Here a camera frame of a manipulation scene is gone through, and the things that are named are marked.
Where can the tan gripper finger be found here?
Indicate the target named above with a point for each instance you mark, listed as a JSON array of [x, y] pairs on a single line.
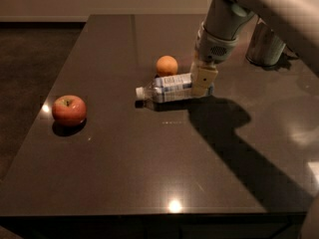
[[203, 75]]

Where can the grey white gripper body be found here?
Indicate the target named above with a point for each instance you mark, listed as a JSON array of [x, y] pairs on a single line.
[[213, 49]]

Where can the blue plastic water bottle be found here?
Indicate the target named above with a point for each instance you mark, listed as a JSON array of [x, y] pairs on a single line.
[[167, 89]]

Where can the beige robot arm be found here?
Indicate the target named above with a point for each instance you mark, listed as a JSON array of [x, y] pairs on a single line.
[[295, 22]]

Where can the orange fruit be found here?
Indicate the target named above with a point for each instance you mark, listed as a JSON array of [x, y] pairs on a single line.
[[166, 66]]

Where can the metal cup container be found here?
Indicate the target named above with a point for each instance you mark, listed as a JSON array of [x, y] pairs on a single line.
[[265, 46]]

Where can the red apple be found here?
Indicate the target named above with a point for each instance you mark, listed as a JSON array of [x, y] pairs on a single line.
[[69, 110]]

